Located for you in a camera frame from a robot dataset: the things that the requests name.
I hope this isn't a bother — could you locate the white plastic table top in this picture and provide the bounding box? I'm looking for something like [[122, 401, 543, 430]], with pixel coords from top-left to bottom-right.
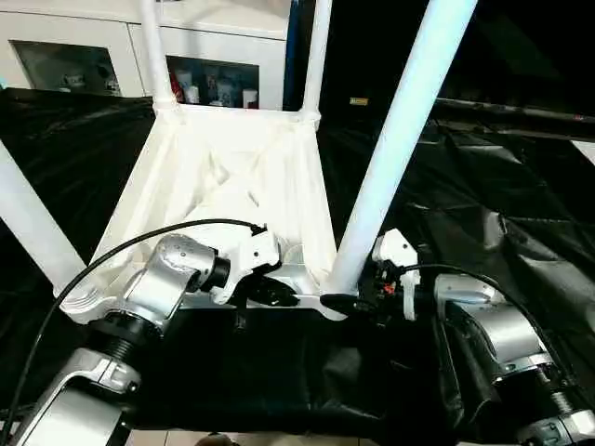
[[58, 102, 350, 327]]

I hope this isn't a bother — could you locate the black plastic mat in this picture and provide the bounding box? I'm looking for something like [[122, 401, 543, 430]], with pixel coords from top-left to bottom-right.
[[0, 85, 595, 446]]

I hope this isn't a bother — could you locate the dark metal rod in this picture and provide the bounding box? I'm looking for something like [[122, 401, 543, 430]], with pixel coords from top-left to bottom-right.
[[435, 97, 595, 125]]

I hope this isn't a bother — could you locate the black box gold label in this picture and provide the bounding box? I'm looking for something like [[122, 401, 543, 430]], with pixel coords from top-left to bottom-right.
[[284, 0, 443, 113]]

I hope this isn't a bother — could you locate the white flat board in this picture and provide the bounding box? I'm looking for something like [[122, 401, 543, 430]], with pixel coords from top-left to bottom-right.
[[573, 140, 595, 167]]

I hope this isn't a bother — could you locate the white glass-door cabinet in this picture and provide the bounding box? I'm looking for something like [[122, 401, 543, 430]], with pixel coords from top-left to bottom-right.
[[0, 0, 293, 112]]

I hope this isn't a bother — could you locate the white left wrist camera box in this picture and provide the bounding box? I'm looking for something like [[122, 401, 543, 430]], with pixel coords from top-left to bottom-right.
[[207, 226, 284, 308]]

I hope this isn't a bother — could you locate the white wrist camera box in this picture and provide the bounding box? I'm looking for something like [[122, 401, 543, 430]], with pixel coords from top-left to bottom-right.
[[207, 226, 284, 308], [370, 227, 423, 322]]

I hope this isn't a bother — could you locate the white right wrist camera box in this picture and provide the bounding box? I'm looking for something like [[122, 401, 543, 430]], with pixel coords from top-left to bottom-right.
[[370, 227, 423, 322]]

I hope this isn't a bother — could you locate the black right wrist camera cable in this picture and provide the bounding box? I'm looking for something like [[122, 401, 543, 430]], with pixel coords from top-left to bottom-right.
[[403, 262, 578, 387]]

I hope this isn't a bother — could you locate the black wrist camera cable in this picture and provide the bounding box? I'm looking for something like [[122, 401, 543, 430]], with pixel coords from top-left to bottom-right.
[[0, 217, 270, 434], [403, 262, 578, 387]]

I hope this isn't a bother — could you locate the black left wrist camera cable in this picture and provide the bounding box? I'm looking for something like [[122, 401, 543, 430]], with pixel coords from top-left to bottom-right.
[[0, 217, 270, 434]]

